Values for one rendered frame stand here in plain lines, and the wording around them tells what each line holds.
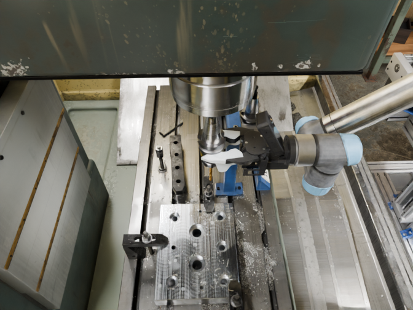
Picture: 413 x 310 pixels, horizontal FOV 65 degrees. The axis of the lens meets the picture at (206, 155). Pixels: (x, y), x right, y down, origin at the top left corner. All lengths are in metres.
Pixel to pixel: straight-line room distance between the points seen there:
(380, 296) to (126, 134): 1.28
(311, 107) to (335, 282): 0.97
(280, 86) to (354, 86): 1.58
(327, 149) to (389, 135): 2.19
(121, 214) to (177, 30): 1.18
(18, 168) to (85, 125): 1.17
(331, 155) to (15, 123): 0.70
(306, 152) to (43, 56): 0.54
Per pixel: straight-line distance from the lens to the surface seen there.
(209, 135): 0.68
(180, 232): 1.01
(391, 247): 1.35
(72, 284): 1.22
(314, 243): 1.33
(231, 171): 1.07
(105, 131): 1.89
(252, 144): 0.74
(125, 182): 1.59
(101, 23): 0.42
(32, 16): 0.44
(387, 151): 2.83
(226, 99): 0.54
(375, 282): 1.43
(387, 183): 2.30
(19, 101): 0.84
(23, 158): 0.84
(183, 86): 0.54
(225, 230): 1.01
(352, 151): 0.79
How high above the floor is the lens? 1.90
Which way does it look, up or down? 51 degrees down
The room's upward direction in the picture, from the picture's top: straight up
